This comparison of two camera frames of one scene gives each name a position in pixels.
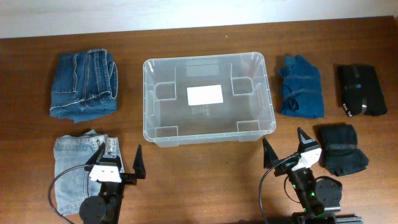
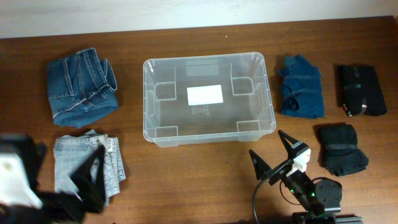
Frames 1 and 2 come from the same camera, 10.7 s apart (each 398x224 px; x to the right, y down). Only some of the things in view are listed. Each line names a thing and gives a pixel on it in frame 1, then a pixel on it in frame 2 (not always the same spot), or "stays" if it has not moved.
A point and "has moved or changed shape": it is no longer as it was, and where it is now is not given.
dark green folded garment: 339,151 stays
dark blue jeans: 84,86 has moved or changed shape
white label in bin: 204,95 stays
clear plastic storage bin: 204,99 stays
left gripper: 139,166 to 92,191
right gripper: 269,158 to 260,168
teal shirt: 302,94 stays
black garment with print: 359,91 stays
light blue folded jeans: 71,153 stays
